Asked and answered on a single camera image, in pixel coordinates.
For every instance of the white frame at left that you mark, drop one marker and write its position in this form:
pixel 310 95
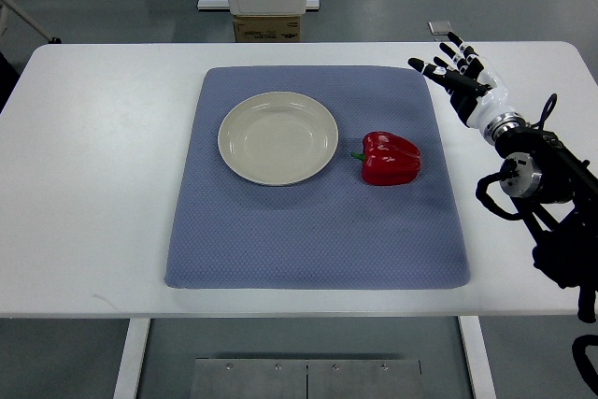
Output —
pixel 10 5

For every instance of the cardboard box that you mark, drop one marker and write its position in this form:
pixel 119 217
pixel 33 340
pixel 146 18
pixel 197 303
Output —
pixel 269 29

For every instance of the red bell pepper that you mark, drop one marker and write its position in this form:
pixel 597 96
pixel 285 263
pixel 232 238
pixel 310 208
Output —
pixel 388 159

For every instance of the left white table leg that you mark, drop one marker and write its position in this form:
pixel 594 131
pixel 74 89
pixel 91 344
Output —
pixel 132 358

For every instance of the white table leg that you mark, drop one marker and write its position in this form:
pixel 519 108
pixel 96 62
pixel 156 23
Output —
pixel 132 358
pixel 478 365

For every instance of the blue textured mat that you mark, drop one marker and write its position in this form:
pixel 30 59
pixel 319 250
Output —
pixel 332 231

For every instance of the metal floor plate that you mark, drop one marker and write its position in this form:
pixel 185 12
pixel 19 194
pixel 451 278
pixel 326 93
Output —
pixel 299 378

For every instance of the grey floor socket cover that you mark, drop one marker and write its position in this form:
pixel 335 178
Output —
pixel 440 28

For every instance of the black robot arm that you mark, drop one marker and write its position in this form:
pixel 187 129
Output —
pixel 542 183

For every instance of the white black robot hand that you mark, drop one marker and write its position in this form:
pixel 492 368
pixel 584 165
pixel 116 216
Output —
pixel 475 93

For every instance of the right white table leg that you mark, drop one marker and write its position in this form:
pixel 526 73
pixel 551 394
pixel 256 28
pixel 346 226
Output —
pixel 478 365

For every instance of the cream round plate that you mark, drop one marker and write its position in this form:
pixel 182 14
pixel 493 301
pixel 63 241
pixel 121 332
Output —
pixel 278 138

